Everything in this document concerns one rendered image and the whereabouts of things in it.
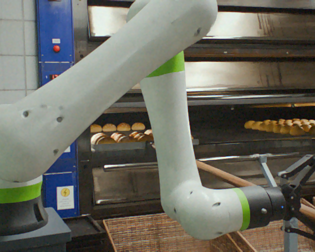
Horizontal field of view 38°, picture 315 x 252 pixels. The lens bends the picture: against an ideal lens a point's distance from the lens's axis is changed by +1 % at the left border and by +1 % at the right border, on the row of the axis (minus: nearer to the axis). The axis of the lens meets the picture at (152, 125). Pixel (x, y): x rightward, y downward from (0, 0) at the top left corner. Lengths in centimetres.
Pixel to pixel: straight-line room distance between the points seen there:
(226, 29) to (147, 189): 91
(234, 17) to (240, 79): 32
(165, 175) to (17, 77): 120
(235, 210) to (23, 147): 47
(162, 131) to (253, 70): 151
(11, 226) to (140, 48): 42
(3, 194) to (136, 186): 139
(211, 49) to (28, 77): 92
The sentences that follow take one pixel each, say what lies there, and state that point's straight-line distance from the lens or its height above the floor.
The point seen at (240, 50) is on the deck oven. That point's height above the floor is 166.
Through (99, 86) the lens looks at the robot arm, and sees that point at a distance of 80.
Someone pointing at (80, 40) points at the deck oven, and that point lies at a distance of 218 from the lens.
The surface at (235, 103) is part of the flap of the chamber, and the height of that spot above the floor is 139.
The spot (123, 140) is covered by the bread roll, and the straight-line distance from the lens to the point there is 228.
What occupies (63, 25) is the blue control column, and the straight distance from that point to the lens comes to 214.
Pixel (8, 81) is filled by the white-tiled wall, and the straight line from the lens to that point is 213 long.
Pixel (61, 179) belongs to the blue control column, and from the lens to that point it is 216.
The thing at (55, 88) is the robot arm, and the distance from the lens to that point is 79.
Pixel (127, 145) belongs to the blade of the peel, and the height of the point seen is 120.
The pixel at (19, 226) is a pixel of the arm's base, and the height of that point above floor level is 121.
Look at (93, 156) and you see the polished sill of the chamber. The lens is 220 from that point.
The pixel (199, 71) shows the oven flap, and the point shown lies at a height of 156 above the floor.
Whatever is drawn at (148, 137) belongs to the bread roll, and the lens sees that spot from 232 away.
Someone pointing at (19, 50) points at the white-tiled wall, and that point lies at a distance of 214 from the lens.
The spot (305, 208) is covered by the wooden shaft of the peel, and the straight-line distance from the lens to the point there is 117.
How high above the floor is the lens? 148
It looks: 5 degrees down
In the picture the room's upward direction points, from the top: 1 degrees counter-clockwise
